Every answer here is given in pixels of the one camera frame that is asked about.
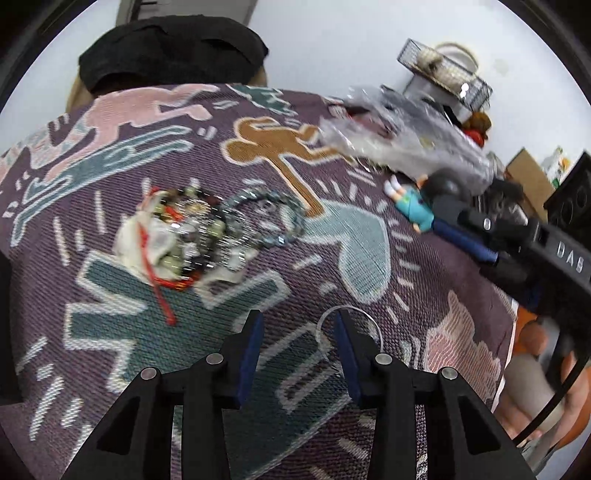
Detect black cable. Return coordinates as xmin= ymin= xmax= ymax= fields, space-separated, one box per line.
xmin=510 ymin=318 xmax=591 ymax=446

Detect green white carton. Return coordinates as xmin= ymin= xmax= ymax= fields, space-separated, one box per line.
xmin=545 ymin=147 xmax=571 ymax=181

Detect purple printed blanket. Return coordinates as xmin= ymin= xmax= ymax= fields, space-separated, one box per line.
xmin=0 ymin=83 xmax=515 ymax=480

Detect white cloth pouch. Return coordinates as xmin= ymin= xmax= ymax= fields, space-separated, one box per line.
xmin=113 ymin=196 xmax=245 ymax=289

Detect clear plastic bangle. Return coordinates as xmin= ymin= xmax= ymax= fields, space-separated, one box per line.
xmin=316 ymin=305 xmax=385 ymax=356

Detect person's right forearm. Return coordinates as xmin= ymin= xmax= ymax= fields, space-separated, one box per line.
xmin=496 ymin=355 xmax=591 ymax=457

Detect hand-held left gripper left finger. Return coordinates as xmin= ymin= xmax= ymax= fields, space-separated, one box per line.
xmin=60 ymin=309 xmax=265 ymax=480

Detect pile of beaded jewelry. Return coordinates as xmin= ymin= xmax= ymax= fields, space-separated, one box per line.
xmin=139 ymin=185 xmax=259 ymax=287

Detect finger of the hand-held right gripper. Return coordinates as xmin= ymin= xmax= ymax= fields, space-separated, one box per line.
xmin=434 ymin=219 xmax=539 ymax=301
xmin=457 ymin=208 xmax=539 ymax=250

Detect brown cardboard box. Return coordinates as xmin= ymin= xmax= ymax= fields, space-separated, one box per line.
xmin=505 ymin=148 xmax=561 ymax=222

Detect person's right hand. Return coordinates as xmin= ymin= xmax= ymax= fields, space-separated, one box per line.
xmin=516 ymin=311 xmax=551 ymax=359

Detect brown plush toy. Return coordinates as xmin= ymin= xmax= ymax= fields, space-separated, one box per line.
xmin=462 ymin=111 xmax=492 ymax=148

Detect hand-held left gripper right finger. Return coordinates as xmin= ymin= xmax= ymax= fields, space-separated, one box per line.
xmin=333 ymin=308 xmax=539 ymax=480

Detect black wire wall basket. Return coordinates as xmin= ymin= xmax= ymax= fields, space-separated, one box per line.
xmin=398 ymin=38 xmax=492 ymax=112

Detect black cloth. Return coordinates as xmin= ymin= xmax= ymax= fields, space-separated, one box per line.
xmin=78 ymin=21 xmax=269 ymax=97

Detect blue beaded bracelet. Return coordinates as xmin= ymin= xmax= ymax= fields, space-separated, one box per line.
xmin=222 ymin=190 xmax=306 ymax=247

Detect black-haired toy figure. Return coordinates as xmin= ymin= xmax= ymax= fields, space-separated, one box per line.
xmin=384 ymin=168 xmax=472 ymax=234

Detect clear plastic bag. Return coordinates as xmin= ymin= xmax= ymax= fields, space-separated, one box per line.
xmin=318 ymin=83 xmax=497 ymax=190

